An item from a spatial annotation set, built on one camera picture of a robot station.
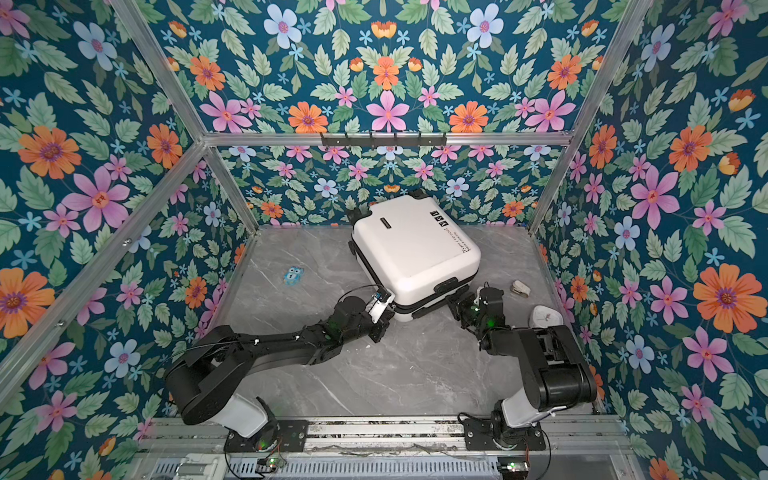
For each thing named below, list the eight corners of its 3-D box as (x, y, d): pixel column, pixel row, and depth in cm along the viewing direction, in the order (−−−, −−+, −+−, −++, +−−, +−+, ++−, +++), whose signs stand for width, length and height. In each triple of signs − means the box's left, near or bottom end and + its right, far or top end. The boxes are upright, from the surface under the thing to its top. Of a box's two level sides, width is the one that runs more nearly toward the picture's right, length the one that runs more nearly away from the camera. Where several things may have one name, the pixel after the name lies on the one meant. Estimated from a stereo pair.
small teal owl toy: (284, 284, 105) (282, 280, 104) (289, 270, 109) (287, 266, 108) (301, 284, 105) (299, 280, 104) (305, 270, 109) (303, 266, 108)
